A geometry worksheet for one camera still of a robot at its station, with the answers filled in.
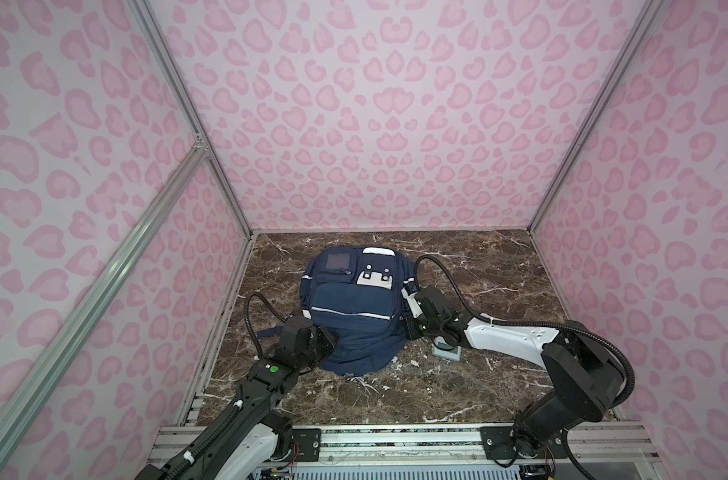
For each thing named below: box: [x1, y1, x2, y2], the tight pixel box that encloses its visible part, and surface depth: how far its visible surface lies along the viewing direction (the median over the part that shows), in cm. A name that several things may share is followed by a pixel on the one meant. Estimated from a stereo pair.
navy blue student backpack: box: [257, 246, 415, 375], surface depth 88 cm
